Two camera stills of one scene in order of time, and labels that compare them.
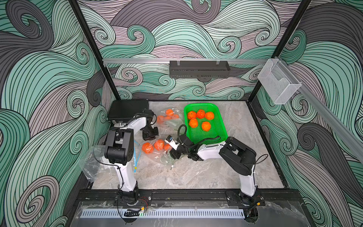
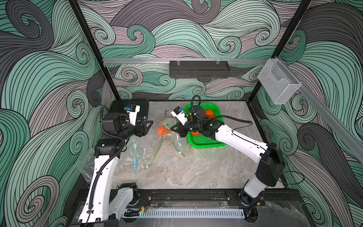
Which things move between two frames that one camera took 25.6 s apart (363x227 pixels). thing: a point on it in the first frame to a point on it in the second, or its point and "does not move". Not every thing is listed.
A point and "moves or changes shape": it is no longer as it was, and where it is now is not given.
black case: [123, 110] does not move
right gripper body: [177, 154] to [189, 128]
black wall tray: [198, 69] does not move
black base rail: [188, 198] does not move
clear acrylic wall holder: [279, 83] does not move
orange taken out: [209, 115] does not move
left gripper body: [150, 134] to [136, 129]
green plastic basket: [217, 127] does not move
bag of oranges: [168, 120] moves or changes shape
